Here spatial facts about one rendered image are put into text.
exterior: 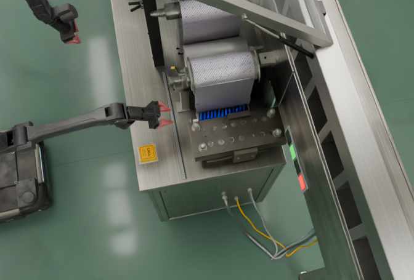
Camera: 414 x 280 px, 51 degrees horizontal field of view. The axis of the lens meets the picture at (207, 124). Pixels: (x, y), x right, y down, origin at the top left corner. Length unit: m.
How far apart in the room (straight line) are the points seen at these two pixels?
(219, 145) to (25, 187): 1.31
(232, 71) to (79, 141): 1.60
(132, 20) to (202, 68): 0.75
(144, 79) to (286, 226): 1.33
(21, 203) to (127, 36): 1.14
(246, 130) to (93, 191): 1.35
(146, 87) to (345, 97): 1.08
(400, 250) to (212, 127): 0.95
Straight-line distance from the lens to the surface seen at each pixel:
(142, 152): 1.93
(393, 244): 1.19
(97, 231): 2.84
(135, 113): 1.74
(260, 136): 1.85
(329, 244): 1.55
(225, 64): 1.65
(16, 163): 2.82
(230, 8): 1.05
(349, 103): 1.27
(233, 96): 1.79
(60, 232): 2.89
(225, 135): 1.83
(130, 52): 2.19
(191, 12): 1.69
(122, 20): 2.30
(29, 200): 2.65
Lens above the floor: 2.74
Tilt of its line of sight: 68 degrees down
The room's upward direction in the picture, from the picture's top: 3 degrees clockwise
